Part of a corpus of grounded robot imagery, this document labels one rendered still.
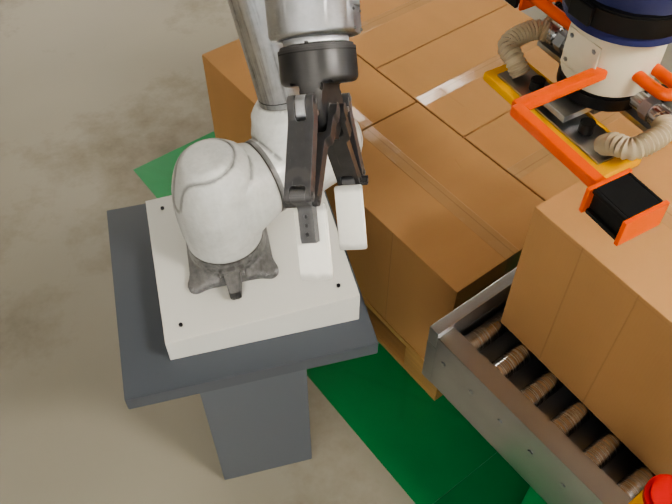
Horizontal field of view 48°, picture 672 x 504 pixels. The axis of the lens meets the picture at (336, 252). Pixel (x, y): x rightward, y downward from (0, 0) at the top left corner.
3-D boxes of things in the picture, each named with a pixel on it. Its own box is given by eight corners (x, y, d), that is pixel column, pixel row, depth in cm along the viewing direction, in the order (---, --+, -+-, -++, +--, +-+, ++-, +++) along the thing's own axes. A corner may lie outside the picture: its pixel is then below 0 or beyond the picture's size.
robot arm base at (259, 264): (191, 311, 148) (185, 295, 143) (181, 227, 161) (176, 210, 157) (283, 292, 149) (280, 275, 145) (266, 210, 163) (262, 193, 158)
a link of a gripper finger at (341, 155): (304, 113, 74) (306, 103, 75) (333, 189, 82) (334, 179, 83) (342, 110, 73) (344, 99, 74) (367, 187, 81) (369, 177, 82)
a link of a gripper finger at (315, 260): (326, 202, 68) (324, 203, 67) (334, 277, 69) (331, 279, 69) (295, 204, 69) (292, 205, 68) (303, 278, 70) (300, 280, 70)
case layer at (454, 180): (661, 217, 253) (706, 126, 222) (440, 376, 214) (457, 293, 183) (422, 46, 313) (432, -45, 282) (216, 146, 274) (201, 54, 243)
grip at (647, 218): (659, 225, 113) (670, 202, 110) (616, 247, 111) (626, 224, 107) (620, 190, 118) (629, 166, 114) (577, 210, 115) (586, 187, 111)
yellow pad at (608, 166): (640, 165, 136) (649, 145, 132) (598, 185, 133) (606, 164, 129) (521, 64, 155) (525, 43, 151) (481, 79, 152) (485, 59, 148)
